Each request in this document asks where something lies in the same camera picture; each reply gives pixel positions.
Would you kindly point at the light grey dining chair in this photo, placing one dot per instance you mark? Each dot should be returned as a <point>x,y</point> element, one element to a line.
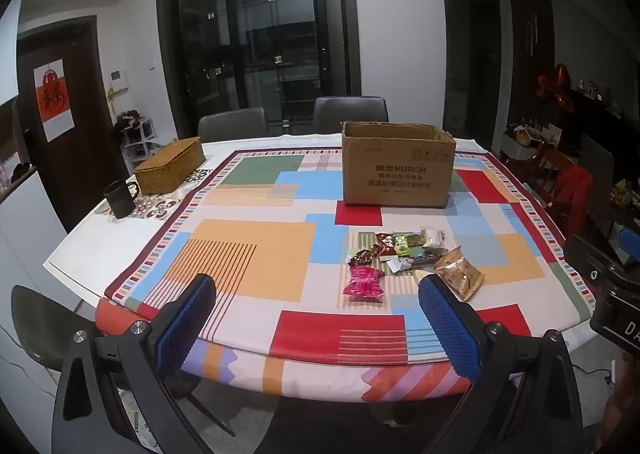
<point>232,126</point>

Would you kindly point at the brown cardboard box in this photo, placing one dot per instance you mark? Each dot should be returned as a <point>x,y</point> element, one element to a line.
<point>395,173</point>

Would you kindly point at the red cloth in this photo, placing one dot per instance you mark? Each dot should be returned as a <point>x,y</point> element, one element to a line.
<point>575,194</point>

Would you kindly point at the dark interior door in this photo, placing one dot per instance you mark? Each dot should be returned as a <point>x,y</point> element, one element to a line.
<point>485,63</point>

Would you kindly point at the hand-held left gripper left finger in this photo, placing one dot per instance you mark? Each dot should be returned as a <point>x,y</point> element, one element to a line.
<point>185,321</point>

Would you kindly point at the green yellow snack packet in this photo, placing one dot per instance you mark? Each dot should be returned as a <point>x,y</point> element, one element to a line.
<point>402,248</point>

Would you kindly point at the dark grey dining chair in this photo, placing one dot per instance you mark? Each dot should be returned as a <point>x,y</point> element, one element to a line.
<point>350,113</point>

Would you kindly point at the white side table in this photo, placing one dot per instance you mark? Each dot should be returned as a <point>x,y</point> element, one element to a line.
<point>520,148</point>

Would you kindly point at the grey upholstered chair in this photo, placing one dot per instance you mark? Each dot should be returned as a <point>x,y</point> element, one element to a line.
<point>597,163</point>

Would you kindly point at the black mug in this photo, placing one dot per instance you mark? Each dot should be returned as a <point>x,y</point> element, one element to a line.
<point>117,199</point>

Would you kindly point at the red foil balloon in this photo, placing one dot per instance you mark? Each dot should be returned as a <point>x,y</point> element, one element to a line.
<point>557,86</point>

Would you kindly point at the dark wooden door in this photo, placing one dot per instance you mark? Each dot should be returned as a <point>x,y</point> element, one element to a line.
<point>85,133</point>

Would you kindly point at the brown wooden chair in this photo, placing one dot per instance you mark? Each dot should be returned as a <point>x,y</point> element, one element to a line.
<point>545,158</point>

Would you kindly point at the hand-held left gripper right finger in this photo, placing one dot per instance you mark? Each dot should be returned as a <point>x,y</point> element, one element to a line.
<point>450,329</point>

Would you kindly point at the pale cracker packet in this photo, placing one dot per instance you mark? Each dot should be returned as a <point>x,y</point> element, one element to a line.
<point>434,238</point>

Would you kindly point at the red white snack packet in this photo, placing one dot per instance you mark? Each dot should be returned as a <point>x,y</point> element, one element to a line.
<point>386,244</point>

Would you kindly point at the yellow hanging ornament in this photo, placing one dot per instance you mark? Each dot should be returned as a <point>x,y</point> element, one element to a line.
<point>113,101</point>

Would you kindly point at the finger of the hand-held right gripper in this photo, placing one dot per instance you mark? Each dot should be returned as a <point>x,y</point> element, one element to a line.
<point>631,241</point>
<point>592,266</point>

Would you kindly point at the red wall poster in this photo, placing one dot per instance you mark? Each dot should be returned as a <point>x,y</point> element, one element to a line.
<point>52,103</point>

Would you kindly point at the floral table runner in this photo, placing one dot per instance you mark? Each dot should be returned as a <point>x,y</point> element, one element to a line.
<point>165,206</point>

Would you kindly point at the woven rattan box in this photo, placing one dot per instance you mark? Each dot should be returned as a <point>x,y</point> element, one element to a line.
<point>167,168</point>

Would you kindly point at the black sliding glass door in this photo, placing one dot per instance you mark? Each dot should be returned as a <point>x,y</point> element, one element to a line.
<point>260,33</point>

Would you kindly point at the black plastic chair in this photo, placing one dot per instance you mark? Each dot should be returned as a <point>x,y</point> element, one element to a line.
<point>35,324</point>

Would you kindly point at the white intercom panel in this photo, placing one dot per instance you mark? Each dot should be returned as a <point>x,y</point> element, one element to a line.
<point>119,78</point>

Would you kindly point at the pink candy packet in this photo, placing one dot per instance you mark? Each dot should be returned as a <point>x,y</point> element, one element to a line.
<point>362,284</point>

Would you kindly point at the gold foil snack bag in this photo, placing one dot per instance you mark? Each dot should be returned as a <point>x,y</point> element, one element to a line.
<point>460,274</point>

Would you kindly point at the dark brown candy packet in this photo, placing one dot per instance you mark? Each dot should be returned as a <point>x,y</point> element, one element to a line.
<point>362,256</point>

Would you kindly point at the olive gold snack packet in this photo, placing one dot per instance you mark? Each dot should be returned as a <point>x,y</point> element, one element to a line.
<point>416,239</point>

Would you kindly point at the white shoe rack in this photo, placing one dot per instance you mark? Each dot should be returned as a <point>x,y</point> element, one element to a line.
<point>142,141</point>

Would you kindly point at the dark shoes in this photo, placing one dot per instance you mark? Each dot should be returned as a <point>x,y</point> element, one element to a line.
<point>130,119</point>

